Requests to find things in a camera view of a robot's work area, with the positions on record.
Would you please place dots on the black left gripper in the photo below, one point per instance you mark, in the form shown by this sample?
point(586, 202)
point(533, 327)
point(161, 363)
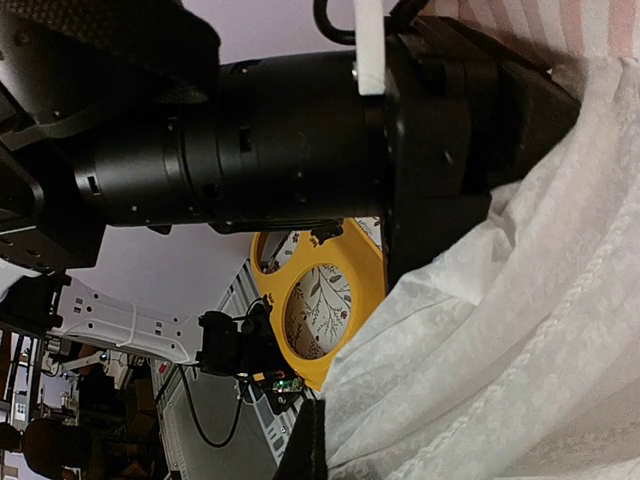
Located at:
point(288, 143)

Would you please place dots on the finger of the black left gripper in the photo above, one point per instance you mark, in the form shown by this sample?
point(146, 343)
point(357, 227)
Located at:
point(532, 115)

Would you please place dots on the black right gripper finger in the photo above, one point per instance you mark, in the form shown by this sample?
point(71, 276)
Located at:
point(305, 454)

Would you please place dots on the pink striped pet tent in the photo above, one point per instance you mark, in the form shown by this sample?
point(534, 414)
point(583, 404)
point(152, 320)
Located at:
point(515, 354)

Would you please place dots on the yellow double bowl holder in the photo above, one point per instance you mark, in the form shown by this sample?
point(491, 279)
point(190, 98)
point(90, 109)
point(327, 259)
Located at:
point(321, 292)

